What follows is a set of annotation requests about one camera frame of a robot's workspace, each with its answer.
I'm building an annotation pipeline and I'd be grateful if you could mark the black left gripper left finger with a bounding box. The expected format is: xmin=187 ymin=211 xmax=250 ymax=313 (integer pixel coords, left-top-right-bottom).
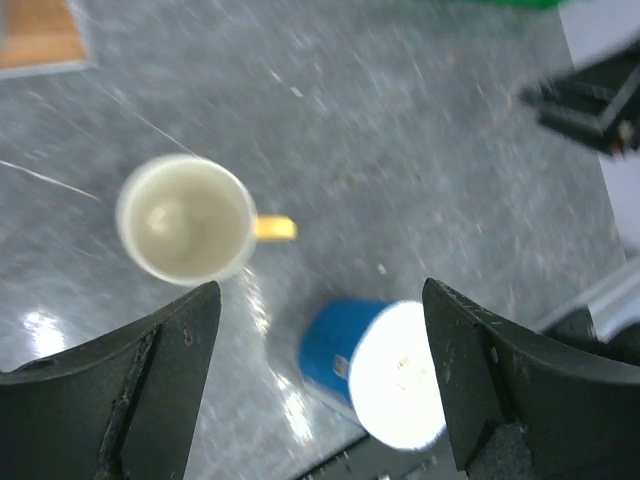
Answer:
xmin=1 ymin=282 xmax=221 ymax=479

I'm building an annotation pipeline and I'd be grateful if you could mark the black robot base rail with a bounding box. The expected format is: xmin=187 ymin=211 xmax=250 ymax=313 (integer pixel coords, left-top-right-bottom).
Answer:
xmin=295 ymin=430 xmax=467 ymax=480

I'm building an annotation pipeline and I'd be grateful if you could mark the white blue paper roll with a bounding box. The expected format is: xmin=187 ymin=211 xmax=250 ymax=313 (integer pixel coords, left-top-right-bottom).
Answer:
xmin=297 ymin=299 xmax=446 ymax=451

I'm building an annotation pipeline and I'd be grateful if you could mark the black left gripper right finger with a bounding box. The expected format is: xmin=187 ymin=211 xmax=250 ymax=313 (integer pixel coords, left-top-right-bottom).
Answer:
xmin=422 ymin=278 xmax=639 ymax=479

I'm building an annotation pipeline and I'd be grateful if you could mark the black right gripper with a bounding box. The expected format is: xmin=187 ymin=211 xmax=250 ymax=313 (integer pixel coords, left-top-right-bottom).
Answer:
xmin=520 ymin=39 xmax=639 ymax=155

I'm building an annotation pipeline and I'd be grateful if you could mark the yellow ceramic mug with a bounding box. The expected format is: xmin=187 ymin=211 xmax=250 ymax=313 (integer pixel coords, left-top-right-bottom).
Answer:
xmin=115 ymin=154 xmax=297 ymax=287

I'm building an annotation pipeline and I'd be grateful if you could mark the white wire three-tier shelf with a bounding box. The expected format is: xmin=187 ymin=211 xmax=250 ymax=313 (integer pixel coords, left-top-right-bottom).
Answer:
xmin=1 ymin=1 xmax=96 ymax=79

